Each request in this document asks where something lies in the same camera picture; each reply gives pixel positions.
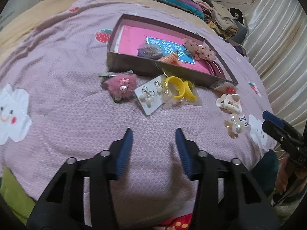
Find pearl clear claw clip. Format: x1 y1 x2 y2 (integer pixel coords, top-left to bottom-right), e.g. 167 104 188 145
224 113 249 139

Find white pink claw clip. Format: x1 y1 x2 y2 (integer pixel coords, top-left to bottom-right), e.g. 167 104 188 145
216 94 242 115

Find red bow clip packaged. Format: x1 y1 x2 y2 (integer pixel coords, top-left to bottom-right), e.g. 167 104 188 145
213 81 237 94

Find yellow rings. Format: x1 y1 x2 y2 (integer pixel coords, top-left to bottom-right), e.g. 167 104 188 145
160 72 202 107

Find pearl earrings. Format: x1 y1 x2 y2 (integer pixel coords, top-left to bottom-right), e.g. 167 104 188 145
134 75 163 116

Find pink fluffy hair clip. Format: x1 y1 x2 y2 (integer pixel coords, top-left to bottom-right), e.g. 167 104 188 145
98 70 137 103

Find person's right hand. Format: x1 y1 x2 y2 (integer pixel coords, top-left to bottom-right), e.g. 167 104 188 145
275 155 307 194

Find maroon rectangular hair clip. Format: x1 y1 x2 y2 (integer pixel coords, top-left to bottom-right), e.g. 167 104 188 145
207 61 226 79

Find bag of clothes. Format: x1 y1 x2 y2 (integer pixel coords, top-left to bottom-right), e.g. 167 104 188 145
229 40 250 62

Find cream striped curtain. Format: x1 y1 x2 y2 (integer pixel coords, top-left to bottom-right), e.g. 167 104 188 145
243 0 306 132

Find beige dotted bow scrunchie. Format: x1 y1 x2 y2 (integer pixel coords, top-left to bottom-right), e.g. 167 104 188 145
183 38 216 61

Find pile of clothes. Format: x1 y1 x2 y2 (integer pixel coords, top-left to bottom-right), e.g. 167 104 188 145
192 0 248 44

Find purple strawberry quilt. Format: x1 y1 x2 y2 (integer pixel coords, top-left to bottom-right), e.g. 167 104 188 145
1 0 276 228

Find small dark comb clip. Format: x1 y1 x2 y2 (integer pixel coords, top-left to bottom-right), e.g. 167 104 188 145
137 44 164 60

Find striped purple teal pillow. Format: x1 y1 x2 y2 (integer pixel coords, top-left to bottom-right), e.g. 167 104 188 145
154 0 205 21

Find dark cardboard tray box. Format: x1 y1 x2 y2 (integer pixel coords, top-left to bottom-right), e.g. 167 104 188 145
107 14 238 87

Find pink book blue label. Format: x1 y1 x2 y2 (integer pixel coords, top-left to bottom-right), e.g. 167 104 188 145
114 23 212 74

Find tan bed sheet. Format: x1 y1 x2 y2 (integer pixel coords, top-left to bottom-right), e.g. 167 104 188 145
1 0 214 58

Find orange spiral hair tie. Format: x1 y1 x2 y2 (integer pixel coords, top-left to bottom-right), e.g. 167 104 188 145
158 50 182 66

